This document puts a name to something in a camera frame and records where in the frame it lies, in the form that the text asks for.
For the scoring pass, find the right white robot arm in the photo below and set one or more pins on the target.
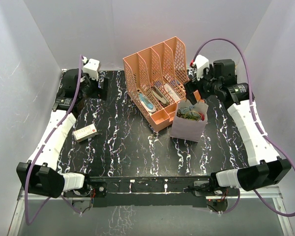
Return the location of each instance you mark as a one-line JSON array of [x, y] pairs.
[[266, 167]]

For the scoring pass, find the lilac paper bag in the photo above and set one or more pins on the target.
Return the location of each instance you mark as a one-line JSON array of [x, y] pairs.
[[187, 129]]

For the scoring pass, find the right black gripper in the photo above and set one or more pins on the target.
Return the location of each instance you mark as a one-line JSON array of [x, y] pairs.
[[191, 87]]

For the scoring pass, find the blue eraser block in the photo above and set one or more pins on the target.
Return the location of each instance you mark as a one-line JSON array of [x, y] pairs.
[[176, 83]]

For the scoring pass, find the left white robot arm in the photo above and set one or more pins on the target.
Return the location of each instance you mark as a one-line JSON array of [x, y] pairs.
[[39, 174]]

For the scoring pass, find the pink candy packet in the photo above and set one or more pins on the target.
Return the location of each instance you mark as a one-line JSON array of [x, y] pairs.
[[203, 117]]

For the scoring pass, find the green sour candy bag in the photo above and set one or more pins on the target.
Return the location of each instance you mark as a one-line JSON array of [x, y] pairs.
[[193, 116]]

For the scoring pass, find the black front mounting rail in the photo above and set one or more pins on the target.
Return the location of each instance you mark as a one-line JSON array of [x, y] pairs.
[[150, 191]]

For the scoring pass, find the grey stapler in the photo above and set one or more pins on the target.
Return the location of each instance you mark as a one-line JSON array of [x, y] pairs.
[[162, 99]]

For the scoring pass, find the blue correction tape blister pack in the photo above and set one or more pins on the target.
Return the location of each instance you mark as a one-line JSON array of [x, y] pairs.
[[146, 103]]

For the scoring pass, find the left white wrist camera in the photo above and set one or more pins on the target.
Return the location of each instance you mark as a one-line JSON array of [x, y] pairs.
[[91, 67]]

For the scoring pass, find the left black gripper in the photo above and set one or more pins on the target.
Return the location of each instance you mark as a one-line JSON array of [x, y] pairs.
[[103, 92]]

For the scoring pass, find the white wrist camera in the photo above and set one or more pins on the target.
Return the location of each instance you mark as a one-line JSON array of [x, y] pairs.
[[200, 64], [91, 67]]

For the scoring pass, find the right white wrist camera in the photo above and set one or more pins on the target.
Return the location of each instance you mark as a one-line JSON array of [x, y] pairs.
[[200, 64]]

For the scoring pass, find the white rectangular snack box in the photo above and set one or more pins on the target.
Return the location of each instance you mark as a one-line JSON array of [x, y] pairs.
[[85, 133]]

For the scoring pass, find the white paper staples box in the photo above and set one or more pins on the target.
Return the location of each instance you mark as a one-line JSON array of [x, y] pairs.
[[173, 93]]

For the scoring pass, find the pink plastic desk organizer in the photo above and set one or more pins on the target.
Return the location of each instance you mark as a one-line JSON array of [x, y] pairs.
[[156, 66]]

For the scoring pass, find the silver foil snack packet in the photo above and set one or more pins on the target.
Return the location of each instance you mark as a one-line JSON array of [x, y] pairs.
[[184, 110]]

